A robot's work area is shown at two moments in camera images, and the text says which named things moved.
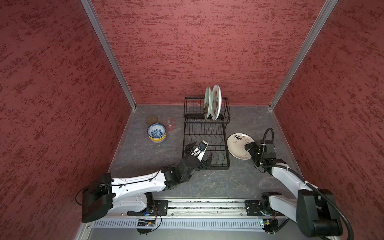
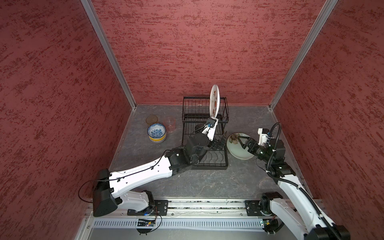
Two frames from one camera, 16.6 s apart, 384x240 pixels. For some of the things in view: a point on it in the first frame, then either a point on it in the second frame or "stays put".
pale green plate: [208, 102] → [242, 140]
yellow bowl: [158, 139] stays put
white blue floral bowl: [156, 130] stays put
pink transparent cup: [170, 123] stays put
